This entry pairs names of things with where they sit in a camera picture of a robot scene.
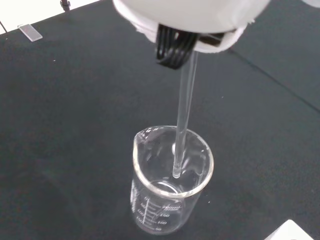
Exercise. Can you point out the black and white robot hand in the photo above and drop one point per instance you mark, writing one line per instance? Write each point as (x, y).
(190, 15)

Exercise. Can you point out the clear glass beaker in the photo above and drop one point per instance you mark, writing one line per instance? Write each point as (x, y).
(160, 215)

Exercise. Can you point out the white test tube rack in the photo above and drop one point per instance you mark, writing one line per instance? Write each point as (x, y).
(290, 231)

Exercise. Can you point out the clear cloth clip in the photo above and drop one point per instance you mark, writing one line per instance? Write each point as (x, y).
(30, 32)

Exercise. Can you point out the black bench cloth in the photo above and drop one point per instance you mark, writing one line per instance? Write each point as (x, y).
(62, 125)

